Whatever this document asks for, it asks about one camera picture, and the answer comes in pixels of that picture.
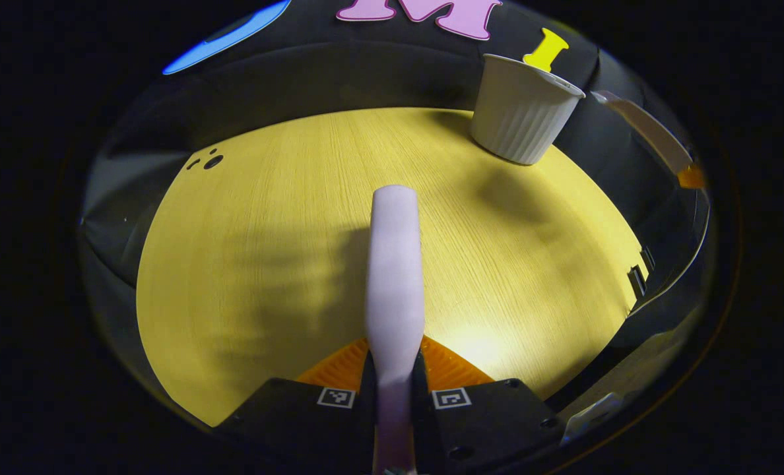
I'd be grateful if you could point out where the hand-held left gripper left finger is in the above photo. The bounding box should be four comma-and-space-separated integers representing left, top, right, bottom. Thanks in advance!
214, 336, 377, 466

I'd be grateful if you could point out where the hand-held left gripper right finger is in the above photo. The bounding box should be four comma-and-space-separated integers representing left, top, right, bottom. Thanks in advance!
410, 334, 568, 466

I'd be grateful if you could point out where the lilac plastic dustpan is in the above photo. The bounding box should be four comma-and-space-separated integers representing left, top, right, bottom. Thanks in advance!
592, 90, 695, 176

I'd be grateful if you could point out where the lilac small broom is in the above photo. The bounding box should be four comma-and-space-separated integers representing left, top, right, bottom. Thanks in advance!
365, 185, 426, 475

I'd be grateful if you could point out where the white ribbed garbage bin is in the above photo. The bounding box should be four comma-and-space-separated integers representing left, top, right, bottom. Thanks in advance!
469, 53, 587, 166

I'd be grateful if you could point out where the yellow wooden desktop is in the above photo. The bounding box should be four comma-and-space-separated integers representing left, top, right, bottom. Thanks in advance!
136, 107, 650, 428

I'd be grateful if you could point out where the black table edge bracket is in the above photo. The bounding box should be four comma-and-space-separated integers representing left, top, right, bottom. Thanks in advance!
628, 245, 657, 299

